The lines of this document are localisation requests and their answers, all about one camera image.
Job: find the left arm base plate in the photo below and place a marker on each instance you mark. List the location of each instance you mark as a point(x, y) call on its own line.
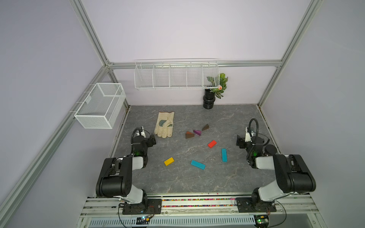
point(151, 206)

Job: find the green circuit board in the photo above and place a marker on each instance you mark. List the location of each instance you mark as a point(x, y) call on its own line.
point(261, 221)

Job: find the yellow rectangular block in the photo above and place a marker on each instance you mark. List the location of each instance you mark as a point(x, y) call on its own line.
point(169, 161)

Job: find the reddish brown triangle block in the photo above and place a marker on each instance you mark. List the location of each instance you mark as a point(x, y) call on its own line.
point(189, 135)

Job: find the small white wire basket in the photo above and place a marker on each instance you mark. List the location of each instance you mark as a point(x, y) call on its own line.
point(101, 107)

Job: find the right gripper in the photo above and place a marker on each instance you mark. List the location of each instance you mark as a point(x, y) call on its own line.
point(242, 141)

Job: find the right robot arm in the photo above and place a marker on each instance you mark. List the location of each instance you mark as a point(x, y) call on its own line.
point(292, 175)

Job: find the green artificial plant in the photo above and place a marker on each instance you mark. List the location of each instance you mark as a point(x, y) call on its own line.
point(218, 85)

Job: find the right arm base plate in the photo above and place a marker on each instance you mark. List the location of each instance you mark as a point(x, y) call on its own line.
point(247, 205)

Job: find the dark brown triangle block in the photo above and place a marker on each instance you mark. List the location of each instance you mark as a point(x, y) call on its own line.
point(206, 127)

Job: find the long teal block lying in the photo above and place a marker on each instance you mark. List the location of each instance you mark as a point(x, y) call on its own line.
point(198, 164)

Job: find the long white wire shelf basket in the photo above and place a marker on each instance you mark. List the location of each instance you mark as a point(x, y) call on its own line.
point(175, 73)

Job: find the small black controller board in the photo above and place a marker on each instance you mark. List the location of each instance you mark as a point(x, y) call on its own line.
point(142, 220)

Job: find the purple triangle block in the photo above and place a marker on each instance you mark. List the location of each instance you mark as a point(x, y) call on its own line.
point(198, 132)

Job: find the black vase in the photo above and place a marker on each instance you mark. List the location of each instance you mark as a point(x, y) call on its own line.
point(208, 99)

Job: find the beige work glove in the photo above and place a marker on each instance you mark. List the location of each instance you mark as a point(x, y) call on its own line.
point(164, 125)

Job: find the short teal block upright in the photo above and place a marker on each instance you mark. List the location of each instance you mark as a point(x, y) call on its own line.
point(224, 155)

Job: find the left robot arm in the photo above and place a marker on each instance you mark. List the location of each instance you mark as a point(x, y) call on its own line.
point(115, 179)

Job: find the red rectangular block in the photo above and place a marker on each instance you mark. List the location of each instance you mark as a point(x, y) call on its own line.
point(212, 144)

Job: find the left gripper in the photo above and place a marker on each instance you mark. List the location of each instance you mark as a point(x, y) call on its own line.
point(150, 143)

